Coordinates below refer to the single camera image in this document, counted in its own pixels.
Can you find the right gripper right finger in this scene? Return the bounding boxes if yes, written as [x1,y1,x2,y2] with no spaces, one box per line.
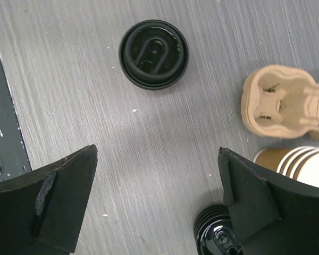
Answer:
[218,148,319,254]

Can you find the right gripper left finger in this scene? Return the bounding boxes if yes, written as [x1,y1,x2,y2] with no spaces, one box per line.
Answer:
[0,144,98,254]

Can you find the stack of paper cups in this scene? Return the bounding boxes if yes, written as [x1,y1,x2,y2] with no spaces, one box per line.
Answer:
[254,146,319,188]

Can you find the black plastic cup lid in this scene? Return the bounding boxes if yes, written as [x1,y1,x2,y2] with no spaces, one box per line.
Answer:
[119,20,189,91]

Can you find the stacked pulp cup carriers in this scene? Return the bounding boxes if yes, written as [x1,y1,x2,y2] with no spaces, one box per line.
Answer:
[241,65,319,141]

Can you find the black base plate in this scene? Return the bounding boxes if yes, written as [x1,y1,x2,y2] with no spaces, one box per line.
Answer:
[0,56,31,182]

